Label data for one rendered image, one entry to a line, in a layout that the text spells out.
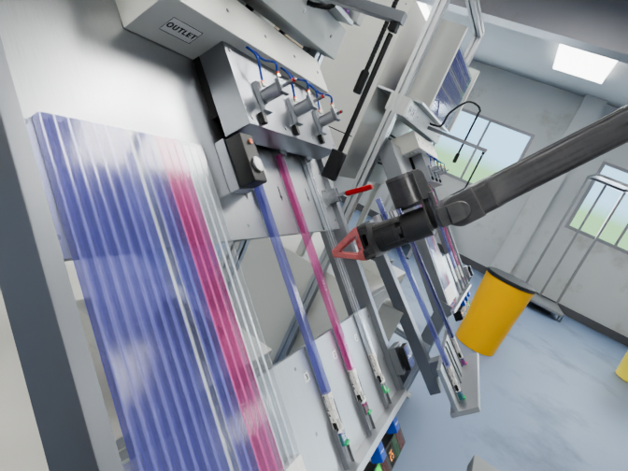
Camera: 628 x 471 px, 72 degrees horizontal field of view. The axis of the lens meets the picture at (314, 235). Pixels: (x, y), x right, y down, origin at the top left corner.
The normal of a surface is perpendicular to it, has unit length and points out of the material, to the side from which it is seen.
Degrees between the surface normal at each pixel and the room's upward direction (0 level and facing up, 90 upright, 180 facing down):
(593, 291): 90
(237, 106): 90
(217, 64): 90
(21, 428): 0
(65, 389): 90
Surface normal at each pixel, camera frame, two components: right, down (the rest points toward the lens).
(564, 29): -0.41, 0.06
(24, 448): 0.39, -0.89
